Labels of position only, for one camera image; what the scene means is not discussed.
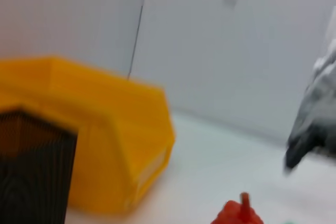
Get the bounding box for black mesh pen holder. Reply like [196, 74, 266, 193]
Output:
[0, 108, 78, 224]

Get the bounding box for yellow plastic storage bin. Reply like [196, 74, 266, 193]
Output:
[0, 55, 176, 215]

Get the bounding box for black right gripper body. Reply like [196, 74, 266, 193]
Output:
[291, 108, 336, 156]

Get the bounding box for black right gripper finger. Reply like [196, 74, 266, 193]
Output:
[284, 139, 313, 174]

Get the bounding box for red-orange toy fruit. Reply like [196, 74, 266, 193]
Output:
[209, 192, 265, 224]

